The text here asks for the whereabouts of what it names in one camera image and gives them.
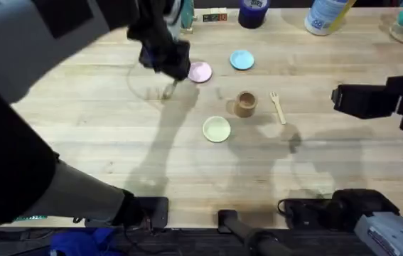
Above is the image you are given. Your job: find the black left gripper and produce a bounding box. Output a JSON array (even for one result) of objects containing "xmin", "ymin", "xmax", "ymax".
[{"xmin": 126, "ymin": 0, "xmax": 192, "ymax": 82}]

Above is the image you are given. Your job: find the wooden spoon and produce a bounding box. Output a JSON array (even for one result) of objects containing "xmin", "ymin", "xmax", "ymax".
[{"xmin": 161, "ymin": 79, "xmax": 179, "ymax": 100}]

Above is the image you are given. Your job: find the pink plate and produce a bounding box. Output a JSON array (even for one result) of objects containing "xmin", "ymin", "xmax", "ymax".
[{"xmin": 188, "ymin": 61, "xmax": 213, "ymax": 84}]

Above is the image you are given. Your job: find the blue plate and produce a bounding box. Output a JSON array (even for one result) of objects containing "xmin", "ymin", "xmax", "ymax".
[{"xmin": 229, "ymin": 49, "xmax": 255, "ymax": 71}]

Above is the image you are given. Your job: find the pale green plate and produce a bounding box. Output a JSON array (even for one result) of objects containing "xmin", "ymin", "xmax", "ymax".
[{"xmin": 202, "ymin": 115, "xmax": 232, "ymax": 144}]

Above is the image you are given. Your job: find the teal upright tool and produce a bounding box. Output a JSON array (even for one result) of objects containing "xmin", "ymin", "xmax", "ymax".
[{"xmin": 180, "ymin": 0, "xmax": 195, "ymax": 35}]

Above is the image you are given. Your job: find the wooden fork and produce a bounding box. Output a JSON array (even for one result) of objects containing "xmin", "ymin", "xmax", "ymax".
[{"xmin": 269, "ymin": 91, "xmax": 287, "ymax": 126}]

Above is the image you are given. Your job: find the row of small toy blocks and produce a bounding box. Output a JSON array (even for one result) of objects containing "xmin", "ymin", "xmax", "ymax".
[{"xmin": 202, "ymin": 7, "xmax": 228, "ymax": 23}]

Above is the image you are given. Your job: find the brown wooden cup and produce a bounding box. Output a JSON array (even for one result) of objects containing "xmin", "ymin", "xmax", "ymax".
[{"xmin": 233, "ymin": 90, "xmax": 259, "ymax": 119}]

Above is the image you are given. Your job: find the white bottle with blue label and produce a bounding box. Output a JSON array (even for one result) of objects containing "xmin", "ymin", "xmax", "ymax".
[{"xmin": 303, "ymin": 0, "xmax": 358, "ymax": 37}]

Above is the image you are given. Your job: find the dark blue tape roll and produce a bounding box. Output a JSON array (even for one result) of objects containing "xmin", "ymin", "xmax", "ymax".
[{"xmin": 237, "ymin": 0, "xmax": 271, "ymax": 30}]

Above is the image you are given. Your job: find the blue cloth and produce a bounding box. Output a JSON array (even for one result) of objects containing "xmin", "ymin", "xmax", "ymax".
[{"xmin": 48, "ymin": 227, "xmax": 126, "ymax": 256}]

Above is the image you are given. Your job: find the black clamp handle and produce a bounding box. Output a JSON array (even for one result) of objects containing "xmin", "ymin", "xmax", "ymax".
[{"xmin": 217, "ymin": 209, "xmax": 294, "ymax": 256}]

